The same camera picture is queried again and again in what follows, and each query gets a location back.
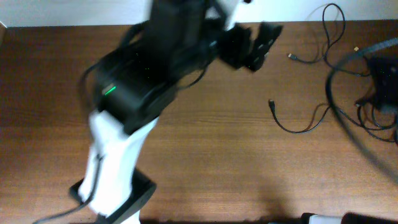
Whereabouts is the thin black micro-USB cable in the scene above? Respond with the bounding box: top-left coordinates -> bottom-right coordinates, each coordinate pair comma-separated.
287,2 -> 373,78

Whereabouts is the thick black HDMI cable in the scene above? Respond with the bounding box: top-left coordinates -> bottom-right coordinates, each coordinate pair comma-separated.
325,37 -> 398,178

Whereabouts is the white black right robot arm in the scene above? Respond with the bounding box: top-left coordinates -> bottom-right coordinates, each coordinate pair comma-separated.
300,57 -> 397,224

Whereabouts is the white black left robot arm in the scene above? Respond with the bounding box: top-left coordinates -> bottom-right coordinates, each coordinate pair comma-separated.
70,1 -> 282,223

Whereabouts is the left wooden side panel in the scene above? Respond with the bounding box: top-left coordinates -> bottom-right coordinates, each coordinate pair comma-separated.
0,22 -> 7,46

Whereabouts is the thin black USB cable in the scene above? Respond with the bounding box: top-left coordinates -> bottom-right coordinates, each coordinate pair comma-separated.
267,98 -> 398,144

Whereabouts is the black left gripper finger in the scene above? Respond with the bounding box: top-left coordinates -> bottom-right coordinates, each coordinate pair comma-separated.
229,26 -> 251,69
245,22 -> 283,72

